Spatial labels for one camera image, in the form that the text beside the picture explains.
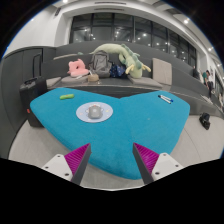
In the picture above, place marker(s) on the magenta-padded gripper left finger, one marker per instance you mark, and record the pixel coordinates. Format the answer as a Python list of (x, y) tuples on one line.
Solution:
[(73, 163)]

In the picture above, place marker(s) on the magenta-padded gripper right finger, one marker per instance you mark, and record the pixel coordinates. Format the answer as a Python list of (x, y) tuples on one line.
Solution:
[(151, 163)]

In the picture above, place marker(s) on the grey white computer mouse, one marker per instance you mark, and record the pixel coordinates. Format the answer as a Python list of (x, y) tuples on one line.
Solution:
[(94, 112)]

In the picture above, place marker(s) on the round light blue mouse pad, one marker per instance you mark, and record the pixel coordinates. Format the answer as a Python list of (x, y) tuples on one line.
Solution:
[(106, 113)]

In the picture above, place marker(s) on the blue-capped white marker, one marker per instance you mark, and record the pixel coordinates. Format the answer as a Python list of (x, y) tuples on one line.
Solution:
[(167, 98)]

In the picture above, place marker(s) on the small green eraser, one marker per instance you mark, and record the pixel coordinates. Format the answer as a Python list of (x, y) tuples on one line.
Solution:
[(67, 96)]

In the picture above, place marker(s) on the black bag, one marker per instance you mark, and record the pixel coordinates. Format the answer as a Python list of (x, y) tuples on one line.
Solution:
[(205, 120)]

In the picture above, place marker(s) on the black suitcase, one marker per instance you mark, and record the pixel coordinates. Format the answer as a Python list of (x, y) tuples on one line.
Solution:
[(32, 96)]

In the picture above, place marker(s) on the flat grey seat cushion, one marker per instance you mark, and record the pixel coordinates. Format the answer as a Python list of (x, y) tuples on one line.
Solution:
[(145, 82)]

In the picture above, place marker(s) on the round grey seat cushion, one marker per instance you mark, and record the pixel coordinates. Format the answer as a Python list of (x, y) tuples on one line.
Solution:
[(71, 79)]

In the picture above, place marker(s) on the light grey seat cushion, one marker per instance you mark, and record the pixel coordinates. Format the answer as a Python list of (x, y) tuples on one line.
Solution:
[(53, 82)]

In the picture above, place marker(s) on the small beige pouch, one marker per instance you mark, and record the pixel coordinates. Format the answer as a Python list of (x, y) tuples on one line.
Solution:
[(93, 78)]

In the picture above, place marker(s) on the upright grey seat cushion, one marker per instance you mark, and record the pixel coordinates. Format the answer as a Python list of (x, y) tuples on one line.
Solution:
[(162, 71)]

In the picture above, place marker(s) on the pink plush cushion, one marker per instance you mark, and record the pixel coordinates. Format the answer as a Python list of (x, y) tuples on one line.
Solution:
[(77, 68)]

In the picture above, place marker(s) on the dark blue patterned bag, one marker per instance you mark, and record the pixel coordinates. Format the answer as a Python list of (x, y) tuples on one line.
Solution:
[(118, 70)]

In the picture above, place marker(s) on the person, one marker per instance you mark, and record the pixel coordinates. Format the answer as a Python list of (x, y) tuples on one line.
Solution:
[(208, 80), (196, 72)]

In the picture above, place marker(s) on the grey backpack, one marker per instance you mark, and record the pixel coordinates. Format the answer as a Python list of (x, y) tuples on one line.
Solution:
[(100, 64)]

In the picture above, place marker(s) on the green plush dragon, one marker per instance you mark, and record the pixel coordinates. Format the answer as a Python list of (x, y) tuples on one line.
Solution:
[(131, 61)]

